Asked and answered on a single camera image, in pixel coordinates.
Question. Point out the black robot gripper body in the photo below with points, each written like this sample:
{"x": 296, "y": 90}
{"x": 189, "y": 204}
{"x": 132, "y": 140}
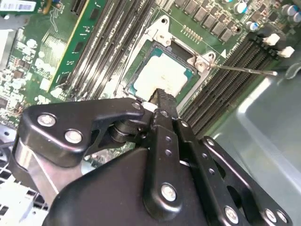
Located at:
{"x": 98, "y": 200}

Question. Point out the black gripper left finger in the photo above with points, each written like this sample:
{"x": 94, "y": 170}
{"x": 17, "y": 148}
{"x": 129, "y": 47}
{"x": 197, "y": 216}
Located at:
{"x": 58, "y": 122}

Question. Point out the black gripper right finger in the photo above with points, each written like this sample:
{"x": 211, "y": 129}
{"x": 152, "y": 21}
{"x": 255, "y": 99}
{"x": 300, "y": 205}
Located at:
{"x": 207, "y": 162}

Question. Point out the metal socket cover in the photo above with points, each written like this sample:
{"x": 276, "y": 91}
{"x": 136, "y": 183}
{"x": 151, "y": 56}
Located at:
{"x": 149, "y": 105}

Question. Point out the silver CPU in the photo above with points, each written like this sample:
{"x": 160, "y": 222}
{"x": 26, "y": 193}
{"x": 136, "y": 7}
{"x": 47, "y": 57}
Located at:
{"x": 162, "y": 73}

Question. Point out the thin metal locking lever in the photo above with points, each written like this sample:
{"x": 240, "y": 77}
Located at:
{"x": 247, "y": 70}

